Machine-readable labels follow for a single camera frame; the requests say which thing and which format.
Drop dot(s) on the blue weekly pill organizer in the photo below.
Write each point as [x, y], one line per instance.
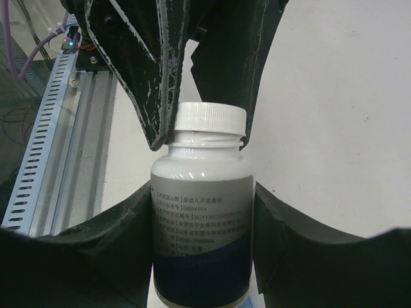
[254, 299]

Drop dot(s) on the white bottle cap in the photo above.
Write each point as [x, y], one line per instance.
[210, 117]

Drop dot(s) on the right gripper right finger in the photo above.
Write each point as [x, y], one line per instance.
[300, 262]

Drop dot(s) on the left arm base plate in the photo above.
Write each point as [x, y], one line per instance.
[89, 58]

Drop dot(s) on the slotted grey cable duct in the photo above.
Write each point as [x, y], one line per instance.
[23, 200]

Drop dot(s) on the white pill bottle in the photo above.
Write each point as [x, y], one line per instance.
[203, 204]

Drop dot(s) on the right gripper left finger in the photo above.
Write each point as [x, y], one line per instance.
[103, 262]

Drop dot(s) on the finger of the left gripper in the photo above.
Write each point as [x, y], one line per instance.
[234, 39]
[143, 44]

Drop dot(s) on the aluminium mounting rail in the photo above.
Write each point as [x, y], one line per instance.
[72, 185]

